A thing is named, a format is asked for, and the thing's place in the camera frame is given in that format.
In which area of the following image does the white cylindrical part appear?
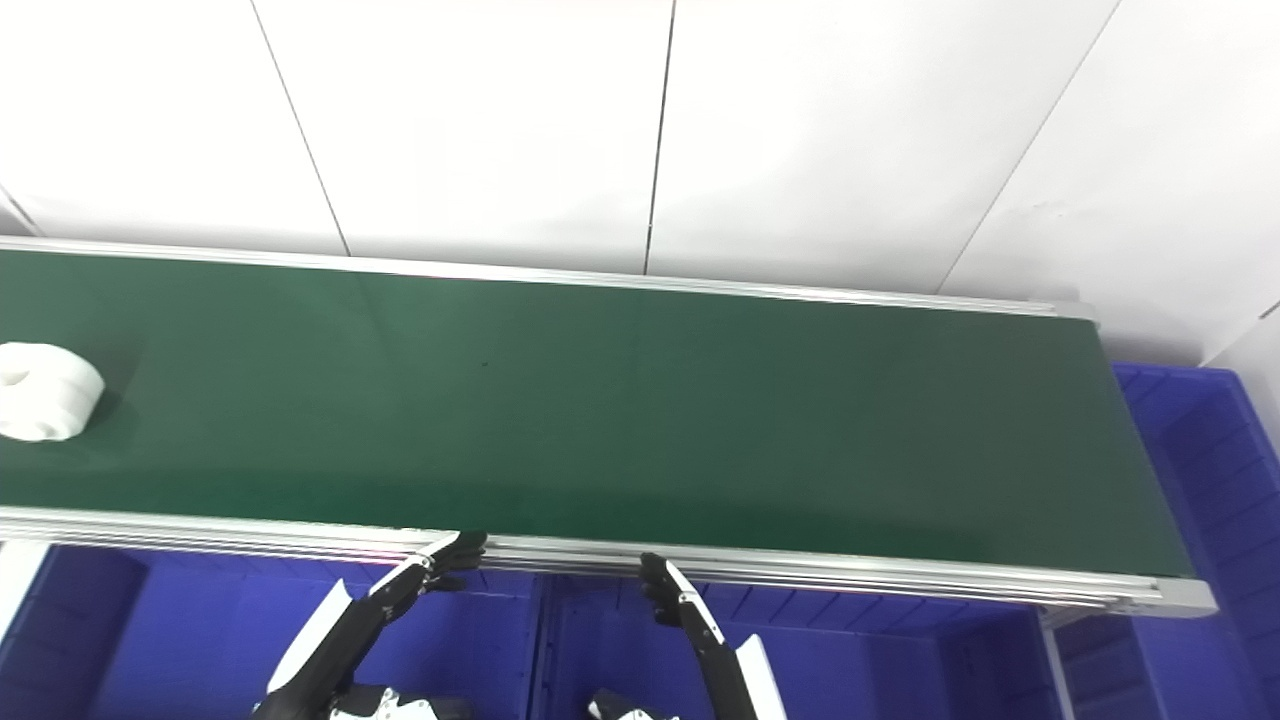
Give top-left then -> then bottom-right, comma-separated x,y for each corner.
0,342 -> 106,443

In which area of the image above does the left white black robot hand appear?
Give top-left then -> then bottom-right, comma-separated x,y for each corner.
250,531 -> 489,720

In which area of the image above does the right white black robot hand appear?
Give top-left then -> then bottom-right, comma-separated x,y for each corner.
588,552 -> 791,720

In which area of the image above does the blue plastic bin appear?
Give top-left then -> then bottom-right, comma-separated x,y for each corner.
1052,364 -> 1280,720
540,572 -> 1063,720
0,544 -> 547,720

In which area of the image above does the green conveyor belt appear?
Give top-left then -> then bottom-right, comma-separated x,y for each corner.
0,248 -> 1196,579
0,236 -> 1219,619

